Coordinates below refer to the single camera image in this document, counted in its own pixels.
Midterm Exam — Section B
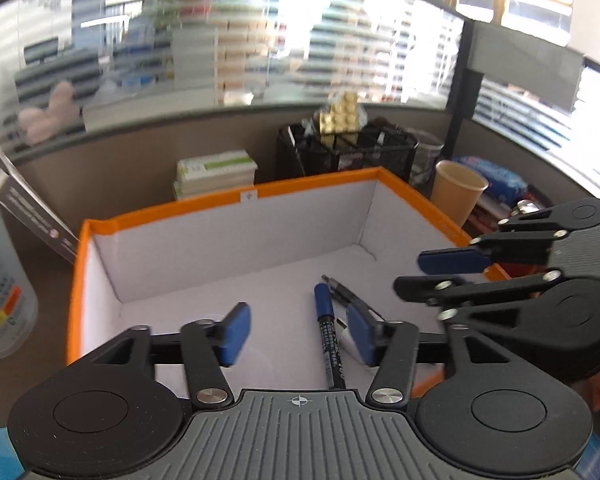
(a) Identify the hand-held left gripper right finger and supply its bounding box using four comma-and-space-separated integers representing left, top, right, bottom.
346, 306, 531, 409

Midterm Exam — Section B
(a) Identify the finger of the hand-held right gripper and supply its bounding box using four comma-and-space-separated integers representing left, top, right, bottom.
417, 205, 571, 275
394, 270, 563, 322

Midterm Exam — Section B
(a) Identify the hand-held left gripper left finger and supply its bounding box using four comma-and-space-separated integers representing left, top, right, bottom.
77, 302, 252, 409

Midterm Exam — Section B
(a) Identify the small white item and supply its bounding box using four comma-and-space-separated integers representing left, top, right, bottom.
337, 327, 368, 361

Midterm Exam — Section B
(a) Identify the blue marker pen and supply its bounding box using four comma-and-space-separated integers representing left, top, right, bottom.
314, 282, 348, 391

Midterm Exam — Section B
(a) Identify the black pen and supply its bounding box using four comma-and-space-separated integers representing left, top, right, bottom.
321, 274, 386, 323

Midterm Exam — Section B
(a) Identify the orange cardboard box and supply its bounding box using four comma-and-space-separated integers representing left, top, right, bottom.
66, 166, 511, 398

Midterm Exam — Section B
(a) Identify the brown paper cup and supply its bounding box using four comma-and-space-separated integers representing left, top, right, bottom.
431, 160, 490, 228

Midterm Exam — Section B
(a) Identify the blue packet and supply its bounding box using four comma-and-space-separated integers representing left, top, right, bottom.
454, 156, 530, 203

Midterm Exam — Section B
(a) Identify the black mesh desk organizer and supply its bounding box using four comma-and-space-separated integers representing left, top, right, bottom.
276, 119, 420, 184

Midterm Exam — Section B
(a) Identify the gold blister pack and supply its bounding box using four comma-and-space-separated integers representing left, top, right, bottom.
317, 91, 361, 135

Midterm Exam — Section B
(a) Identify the dark grey panel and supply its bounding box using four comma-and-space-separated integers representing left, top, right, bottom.
467, 20, 586, 111

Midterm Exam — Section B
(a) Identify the grey cardboard carton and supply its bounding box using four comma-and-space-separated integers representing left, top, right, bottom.
0, 135, 80, 265

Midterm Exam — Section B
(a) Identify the pink plush toy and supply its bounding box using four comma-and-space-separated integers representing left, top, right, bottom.
19, 82, 77, 143

